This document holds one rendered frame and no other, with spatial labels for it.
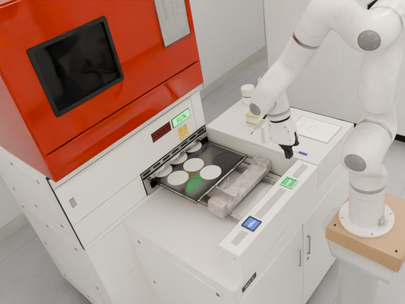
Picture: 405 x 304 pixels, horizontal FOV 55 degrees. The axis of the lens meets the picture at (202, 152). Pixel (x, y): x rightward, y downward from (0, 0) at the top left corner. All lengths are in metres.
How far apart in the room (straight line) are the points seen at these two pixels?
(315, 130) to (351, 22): 0.90
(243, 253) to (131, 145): 0.66
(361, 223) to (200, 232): 0.63
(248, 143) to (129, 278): 0.87
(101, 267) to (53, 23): 1.05
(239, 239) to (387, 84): 0.70
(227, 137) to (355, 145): 0.84
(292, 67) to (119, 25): 0.62
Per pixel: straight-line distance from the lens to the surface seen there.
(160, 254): 1.72
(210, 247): 1.60
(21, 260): 3.14
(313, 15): 1.15
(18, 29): 1.29
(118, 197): 1.73
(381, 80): 1.16
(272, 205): 1.53
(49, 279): 2.91
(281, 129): 1.42
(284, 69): 1.26
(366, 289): 1.81
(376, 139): 1.27
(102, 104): 1.47
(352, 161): 1.24
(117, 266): 1.93
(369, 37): 1.03
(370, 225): 1.53
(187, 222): 1.70
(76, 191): 1.59
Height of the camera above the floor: 2.04
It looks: 36 degrees down
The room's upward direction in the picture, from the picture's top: 11 degrees counter-clockwise
